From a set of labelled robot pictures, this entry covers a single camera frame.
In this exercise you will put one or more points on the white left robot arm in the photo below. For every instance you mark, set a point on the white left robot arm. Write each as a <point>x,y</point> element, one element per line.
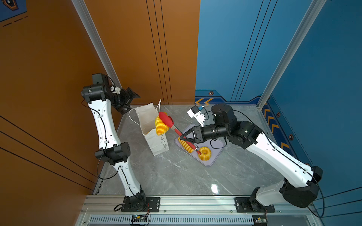
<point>101,98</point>

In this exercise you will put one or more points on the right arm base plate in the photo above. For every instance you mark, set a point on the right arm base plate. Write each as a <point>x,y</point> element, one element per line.
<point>244,205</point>

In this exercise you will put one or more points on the striped long bread loaf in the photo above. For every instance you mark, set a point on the striped long bread loaf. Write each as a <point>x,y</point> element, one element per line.
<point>185,146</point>

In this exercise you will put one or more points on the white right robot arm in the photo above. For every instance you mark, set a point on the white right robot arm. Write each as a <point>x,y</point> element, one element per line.
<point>300,184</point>

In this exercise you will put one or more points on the white printed paper bag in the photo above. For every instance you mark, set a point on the white printed paper bag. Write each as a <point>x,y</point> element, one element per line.
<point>147,115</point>

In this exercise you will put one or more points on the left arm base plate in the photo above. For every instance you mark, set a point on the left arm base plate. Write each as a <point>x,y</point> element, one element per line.
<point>133,204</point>

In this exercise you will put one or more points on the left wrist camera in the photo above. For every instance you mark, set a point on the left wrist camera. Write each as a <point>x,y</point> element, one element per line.
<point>100,78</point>

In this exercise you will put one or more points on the red metal tongs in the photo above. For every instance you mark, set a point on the red metal tongs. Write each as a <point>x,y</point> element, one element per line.
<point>169,122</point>

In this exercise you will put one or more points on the yellow croissant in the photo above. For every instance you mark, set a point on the yellow croissant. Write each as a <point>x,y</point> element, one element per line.
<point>161,127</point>

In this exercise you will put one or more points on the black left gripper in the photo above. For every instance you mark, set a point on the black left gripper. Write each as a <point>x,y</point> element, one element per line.
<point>127,99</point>

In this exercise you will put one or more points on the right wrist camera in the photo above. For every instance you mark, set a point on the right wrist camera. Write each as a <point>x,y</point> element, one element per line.
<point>196,112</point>

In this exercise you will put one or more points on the small bundt bread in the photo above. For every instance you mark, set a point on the small bundt bread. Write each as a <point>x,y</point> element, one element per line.
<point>204,153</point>

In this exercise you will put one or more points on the lilac serving tray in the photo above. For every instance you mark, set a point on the lilac serving tray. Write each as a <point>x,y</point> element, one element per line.
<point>215,146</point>

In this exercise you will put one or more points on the left controller board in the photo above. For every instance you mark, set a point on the left controller board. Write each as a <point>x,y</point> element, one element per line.
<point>139,219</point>

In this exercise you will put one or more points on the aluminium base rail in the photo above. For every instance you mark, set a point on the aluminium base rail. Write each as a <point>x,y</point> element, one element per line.
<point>189,210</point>

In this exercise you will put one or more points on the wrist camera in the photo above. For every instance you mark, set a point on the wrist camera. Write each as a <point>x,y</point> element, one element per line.
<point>100,78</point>
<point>196,112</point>

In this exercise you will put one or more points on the aluminium corner post right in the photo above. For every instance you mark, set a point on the aluminium corner post right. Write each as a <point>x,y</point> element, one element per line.
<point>301,32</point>

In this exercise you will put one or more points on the right controller board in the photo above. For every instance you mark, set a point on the right controller board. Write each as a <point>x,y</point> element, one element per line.
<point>260,220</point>

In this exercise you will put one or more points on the controller board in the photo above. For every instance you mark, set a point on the controller board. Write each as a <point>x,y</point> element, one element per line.
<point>260,220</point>
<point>139,219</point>

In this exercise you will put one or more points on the aluminium corner post left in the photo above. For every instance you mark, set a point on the aluminium corner post left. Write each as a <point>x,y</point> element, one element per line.
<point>89,25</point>

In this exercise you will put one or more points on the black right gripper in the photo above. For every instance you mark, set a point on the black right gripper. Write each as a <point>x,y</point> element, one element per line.
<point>198,134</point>

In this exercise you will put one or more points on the aluminium corner post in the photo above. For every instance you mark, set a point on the aluminium corner post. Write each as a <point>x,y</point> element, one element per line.
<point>301,32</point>
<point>89,25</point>

